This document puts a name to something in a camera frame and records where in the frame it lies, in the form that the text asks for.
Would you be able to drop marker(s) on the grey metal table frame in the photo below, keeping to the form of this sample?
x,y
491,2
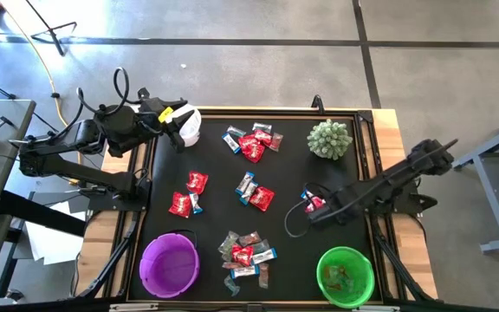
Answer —
x,y
498,216

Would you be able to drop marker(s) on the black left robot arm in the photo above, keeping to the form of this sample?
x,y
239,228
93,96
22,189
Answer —
x,y
80,173

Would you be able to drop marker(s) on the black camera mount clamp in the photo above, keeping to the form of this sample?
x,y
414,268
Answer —
x,y
317,104

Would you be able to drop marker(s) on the grey side table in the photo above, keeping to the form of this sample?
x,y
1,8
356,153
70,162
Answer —
x,y
15,112

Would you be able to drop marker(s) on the white paper sheets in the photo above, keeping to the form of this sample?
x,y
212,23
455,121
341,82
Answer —
x,y
54,249

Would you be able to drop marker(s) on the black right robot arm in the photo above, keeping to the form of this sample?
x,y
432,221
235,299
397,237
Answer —
x,y
384,182

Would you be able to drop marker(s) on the black table leg beam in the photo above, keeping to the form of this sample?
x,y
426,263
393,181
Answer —
x,y
37,212

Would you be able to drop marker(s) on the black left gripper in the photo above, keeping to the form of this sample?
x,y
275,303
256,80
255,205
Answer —
x,y
163,121

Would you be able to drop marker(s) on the black table mat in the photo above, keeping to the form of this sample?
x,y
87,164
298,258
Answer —
x,y
301,260

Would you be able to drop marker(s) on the black frame strut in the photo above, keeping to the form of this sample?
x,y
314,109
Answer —
x,y
394,264
115,260

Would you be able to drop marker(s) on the white plastic bucket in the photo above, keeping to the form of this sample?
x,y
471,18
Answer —
x,y
193,130

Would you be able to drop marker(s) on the clear red gummy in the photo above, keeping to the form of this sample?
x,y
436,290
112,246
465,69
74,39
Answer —
x,y
276,142
327,273
335,286
231,264
250,238
264,276

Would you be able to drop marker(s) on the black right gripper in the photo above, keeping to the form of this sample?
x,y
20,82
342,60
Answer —
x,y
334,210

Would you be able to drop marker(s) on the purple plastic bucket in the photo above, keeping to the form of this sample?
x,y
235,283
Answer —
x,y
169,277

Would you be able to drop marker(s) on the green plastic bucket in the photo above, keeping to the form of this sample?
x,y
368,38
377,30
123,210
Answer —
x,y
362,277

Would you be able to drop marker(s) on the artificial green potted plant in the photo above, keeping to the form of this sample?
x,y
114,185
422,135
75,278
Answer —
x,y
329,138

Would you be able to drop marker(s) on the black tripod stand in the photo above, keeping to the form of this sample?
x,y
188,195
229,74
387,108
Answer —
x,y
50,29

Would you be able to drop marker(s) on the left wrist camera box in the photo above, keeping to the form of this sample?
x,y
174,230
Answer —
x,y
144,97

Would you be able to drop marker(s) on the red KitKat pack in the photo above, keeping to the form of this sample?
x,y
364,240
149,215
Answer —
x,y
264,138
180,204
254,152
245,141
197,183
262,198
243,255
315,203

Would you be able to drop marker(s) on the black aluminium table frame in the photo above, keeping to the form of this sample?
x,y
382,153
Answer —
x,y
275,112

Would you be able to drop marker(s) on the yellow gripper tag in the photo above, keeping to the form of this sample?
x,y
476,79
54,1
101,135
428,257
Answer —
x,y
166,114

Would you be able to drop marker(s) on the clear wrapped blue gummy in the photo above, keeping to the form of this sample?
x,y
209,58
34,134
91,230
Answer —
x,y
262,127

